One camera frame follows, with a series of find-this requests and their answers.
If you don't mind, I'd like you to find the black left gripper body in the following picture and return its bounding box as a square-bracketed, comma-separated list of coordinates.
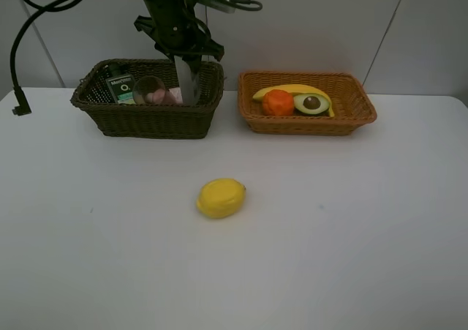
[134, 16, 224, 61]

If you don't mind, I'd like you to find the white bottle blue cap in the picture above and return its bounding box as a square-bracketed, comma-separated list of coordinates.
[174, 56, 202, 106]

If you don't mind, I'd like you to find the pink bottle white cap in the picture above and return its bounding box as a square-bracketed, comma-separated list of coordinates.
[143, 88, 183, 105]

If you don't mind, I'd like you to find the translucent pink plastic cup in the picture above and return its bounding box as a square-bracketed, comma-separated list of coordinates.
[132, 76, 176, 105]

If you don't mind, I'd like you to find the dark green pump bottle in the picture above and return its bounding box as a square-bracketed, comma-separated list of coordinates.
[105, 64, 135, 105]

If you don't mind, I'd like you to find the orange tangerine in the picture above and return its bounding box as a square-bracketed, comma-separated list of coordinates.
[262, 89, 295, 116]

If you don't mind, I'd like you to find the yellow banana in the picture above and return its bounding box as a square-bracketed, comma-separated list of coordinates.
[252, 84, 335, 117]

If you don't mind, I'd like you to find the halved avocado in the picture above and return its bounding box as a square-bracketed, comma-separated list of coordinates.
[293, 93, 331, 116]

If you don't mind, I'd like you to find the yellow lemon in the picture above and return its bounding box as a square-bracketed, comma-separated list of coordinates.
[196, 178, 246, 219]

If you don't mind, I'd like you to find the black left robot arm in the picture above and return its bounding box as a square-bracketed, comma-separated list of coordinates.
[134, 0, 224, 61]

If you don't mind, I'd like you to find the dark brown wicker basket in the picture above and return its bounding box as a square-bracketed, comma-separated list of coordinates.
[70, 59, 224, 139]

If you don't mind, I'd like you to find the orange wicker basket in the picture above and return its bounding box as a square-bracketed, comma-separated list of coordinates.
[238, 71, 377, 136]

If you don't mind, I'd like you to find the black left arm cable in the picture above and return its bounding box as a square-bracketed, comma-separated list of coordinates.
[7, 0, 99, 118]

